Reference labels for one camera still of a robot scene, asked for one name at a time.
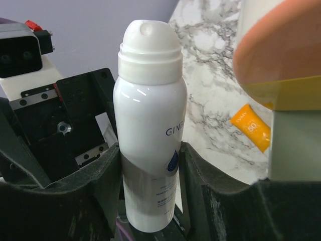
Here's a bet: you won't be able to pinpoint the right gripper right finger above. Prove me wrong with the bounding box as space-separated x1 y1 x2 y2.
179 143 320 240

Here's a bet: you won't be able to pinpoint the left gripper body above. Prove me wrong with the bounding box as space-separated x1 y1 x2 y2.
1 68 115 182

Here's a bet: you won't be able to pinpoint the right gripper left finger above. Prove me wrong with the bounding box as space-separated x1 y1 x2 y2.
1 144 120 240

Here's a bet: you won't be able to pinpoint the white blue tube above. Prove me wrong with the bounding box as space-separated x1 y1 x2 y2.
113 20 187 233

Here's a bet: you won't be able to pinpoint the orange sunscreen tube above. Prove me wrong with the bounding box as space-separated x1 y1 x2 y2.
230 104 271 153

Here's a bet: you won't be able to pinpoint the grey bottom drawer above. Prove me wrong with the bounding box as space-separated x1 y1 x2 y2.
268 110 320 181

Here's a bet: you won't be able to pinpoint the peach top drawer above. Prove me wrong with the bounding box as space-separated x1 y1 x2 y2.
233 1 320 84

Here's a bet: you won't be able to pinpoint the yellow drawer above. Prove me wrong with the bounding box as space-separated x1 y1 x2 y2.
241 76 320 111

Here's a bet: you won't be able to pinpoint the cream round drawer organizer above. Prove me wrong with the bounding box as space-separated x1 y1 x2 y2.
236 0 282 46

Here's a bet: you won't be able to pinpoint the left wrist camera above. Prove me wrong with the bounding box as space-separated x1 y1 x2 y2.
1 18 63 101

